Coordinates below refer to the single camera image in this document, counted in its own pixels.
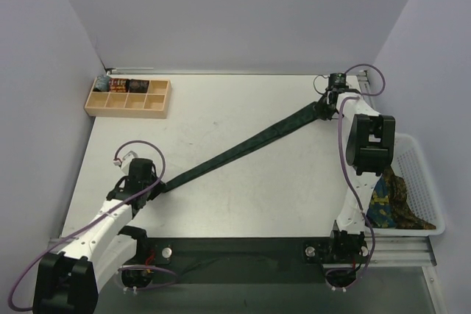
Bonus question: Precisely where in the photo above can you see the dark green tie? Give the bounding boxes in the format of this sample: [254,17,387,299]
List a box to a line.
[162,101,324,193]

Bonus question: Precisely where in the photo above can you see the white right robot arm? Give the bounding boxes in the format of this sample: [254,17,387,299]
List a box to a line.
[315,73,396,263]

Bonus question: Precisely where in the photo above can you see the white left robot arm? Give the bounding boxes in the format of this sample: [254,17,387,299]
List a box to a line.
[32,158,164,313]

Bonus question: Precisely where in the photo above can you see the wooden compartment organizer box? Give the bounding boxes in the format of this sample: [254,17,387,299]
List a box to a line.
[84,79,172,119]

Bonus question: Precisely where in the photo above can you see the dark brown rolled tie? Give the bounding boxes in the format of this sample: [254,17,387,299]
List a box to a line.
[128,79,149,93]

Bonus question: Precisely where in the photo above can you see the red patterned rolled tie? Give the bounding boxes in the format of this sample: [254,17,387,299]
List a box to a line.
[109,78,129,93]

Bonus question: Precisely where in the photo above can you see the white plastic basket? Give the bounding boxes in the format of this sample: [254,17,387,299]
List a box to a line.
[375,133,445,237]

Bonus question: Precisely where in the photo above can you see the grey rolled tie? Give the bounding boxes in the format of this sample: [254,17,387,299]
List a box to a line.
[92,75,110,93]

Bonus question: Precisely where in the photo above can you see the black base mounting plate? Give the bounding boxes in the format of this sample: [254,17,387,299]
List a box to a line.
[121,238,371,285]

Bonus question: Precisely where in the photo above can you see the blue yellow patterned tie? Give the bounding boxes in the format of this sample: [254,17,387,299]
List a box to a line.
[366,178,397,229]

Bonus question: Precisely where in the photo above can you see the brown green patterned tie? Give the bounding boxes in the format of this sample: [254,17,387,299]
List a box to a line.
[383,166,436,230]

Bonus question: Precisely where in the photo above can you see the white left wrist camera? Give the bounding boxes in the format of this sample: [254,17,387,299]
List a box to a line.
[113,151,139,175]

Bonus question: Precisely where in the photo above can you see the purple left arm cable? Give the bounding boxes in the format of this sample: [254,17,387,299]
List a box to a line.
[7,140,181,311]

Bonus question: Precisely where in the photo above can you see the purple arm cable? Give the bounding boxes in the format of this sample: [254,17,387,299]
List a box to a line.
[336,63,387,289]
[7,140,181,311]

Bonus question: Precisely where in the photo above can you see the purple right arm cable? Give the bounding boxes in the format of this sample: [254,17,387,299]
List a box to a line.
[336,63,387,289]

